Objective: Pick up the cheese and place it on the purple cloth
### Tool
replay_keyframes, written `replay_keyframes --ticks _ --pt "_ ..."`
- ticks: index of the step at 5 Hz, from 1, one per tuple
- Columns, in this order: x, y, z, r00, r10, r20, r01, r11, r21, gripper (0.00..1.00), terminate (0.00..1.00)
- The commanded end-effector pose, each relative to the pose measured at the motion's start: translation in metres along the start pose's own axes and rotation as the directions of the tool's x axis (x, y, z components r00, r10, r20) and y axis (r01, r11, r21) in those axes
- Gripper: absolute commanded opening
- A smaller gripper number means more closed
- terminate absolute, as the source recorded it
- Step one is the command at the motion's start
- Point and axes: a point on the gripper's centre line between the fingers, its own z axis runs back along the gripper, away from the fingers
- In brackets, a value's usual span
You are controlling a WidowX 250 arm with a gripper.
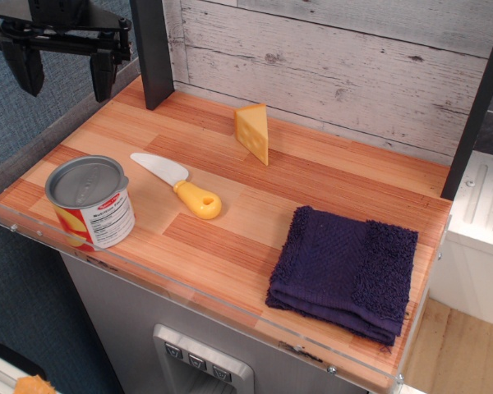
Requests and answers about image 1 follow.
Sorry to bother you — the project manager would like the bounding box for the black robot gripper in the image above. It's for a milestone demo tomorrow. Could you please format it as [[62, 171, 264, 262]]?
[[0, 1, 131, 103]]

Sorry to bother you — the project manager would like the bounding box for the yellow toy cheese wedge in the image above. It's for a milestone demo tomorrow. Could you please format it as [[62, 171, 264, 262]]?
[[234, 103, 269, 166]]

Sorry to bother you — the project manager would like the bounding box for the folded purple towel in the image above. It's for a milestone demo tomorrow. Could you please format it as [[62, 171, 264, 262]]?
[[265, 206, 418, 346]]

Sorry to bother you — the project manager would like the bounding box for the toy food can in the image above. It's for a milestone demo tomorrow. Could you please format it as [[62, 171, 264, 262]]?
[[45, 155, 136, 250]]

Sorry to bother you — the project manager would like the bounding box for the clear acrylic edge guard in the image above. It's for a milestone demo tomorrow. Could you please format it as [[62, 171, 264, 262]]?
[[0, 197, 405, 393]]

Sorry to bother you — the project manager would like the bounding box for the silver toy fridge dispenser panel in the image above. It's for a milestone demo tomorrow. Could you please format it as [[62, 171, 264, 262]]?
[[153, 323, 255, 393]]

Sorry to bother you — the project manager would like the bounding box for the orange object bottom left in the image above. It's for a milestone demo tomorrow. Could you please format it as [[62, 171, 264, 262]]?
[[13, 375, 57, 394]]

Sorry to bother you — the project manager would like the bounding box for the white toy sink unit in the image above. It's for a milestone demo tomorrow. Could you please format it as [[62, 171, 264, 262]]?
[[429, 152, 493, 324]]

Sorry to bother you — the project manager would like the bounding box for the dark left vertical post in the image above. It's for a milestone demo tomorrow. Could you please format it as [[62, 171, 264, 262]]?
[[130, 0, 175, 110]]

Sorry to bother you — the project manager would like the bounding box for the dark vertical post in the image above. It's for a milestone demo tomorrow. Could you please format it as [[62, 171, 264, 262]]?
[[130, 0, 175, 110], [440, 46, 493, 201]]

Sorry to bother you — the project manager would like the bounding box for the toy knife yellow handle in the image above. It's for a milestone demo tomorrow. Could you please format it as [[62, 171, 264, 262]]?
[[130, 153, 222, 220]]

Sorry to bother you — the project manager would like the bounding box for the dark right vertical post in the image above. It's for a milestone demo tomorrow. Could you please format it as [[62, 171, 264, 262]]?
[[440, 46, 493, 201]]

